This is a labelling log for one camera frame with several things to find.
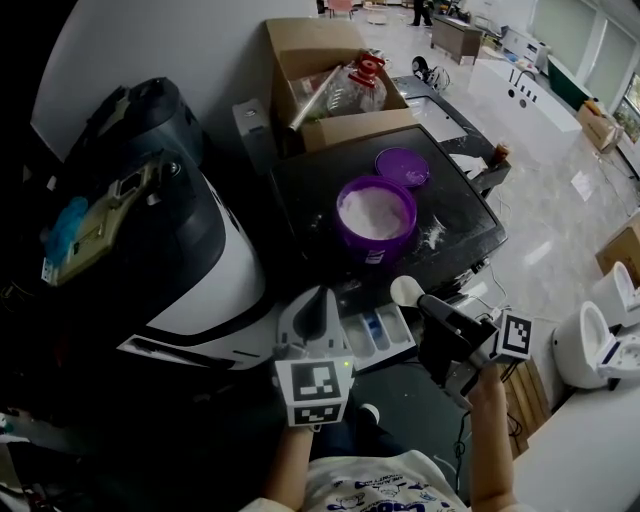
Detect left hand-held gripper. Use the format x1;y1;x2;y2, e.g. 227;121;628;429
272;285;357;430

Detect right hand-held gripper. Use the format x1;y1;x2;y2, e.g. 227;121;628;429
417;292;535;401

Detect white detergent drawer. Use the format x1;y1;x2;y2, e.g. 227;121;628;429
338;301;419;375

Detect white plastic spoon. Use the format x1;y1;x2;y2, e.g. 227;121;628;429
389;275;427;308

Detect purple powder tub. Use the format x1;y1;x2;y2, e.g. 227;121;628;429
333;173;419;267

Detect white powder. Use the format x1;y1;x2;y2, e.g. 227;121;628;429
338;180;412;242

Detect purple bucket lid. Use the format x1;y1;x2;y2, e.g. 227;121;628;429
374;145;432;189

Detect person's left forearm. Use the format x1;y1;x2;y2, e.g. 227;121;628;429
259;424;316;512

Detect person's right forearm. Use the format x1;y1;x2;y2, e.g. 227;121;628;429
466;364;520;512

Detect wooden pallet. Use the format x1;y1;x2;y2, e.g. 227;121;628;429
498;356;555;460

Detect person's dark trouser leg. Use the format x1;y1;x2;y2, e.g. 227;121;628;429
312;394;406;459

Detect white toilet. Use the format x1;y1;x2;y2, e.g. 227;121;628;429
552;298;640;392
591;258;640;327

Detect black washing machine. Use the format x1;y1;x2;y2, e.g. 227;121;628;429
268;123;510;326

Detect black white rounded machine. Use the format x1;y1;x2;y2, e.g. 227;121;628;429
9;143;275;372

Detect person's white printed shirt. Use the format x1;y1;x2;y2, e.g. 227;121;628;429
303;448;469;512

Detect white crumpled tissue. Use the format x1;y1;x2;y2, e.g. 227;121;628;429
448;151;490;177

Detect brown cardboard box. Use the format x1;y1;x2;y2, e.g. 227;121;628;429
593;225;640;287
576;98;625;153

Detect black sink counter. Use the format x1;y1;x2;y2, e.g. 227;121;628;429
391;73;515;197

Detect grey metal box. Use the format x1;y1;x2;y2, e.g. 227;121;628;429
231;97;280;175

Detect white paper sheet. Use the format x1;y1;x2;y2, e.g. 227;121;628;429
568;168;597;202

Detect silver tube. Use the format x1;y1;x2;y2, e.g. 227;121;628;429
287;63;347;133

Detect clear water jug red cap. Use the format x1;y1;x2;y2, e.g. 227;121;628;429
326;52;390;117

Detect white floor fan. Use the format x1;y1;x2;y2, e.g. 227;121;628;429
410;54;452;91

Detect teal cloth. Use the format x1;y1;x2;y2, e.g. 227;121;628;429
46;195;91;262

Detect green bathtub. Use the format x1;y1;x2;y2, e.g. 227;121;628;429
546;52;595;100

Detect window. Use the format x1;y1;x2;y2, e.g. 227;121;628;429
612;72;640;131

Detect wooden cabinet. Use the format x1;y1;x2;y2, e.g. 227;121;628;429
429;13;485;66

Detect large open cardboard box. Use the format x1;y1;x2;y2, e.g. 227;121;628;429
263;16;417;154

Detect white cabinet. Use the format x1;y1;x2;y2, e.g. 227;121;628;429
498;26;552;70

